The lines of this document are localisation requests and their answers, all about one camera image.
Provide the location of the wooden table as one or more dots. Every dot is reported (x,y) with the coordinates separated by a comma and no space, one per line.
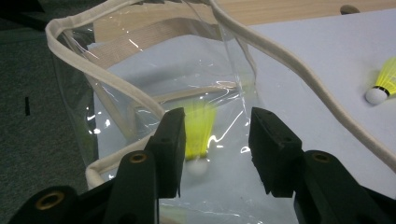
(280,12)

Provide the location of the yellow shuttlecock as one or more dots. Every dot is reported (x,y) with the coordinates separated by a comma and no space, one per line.
(199,130)
(387,77)

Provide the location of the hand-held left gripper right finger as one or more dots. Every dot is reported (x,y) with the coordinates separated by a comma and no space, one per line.
(274,155)

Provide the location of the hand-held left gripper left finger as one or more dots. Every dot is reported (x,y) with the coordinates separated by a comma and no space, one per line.
(169,155)

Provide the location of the small dark knob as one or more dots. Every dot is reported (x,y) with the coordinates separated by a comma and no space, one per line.
(349,9)

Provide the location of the small black tape strip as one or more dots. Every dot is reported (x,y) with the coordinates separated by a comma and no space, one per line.
(27,106)

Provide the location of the clear plastic bag beige trim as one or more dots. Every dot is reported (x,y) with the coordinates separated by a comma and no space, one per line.
(77,62)

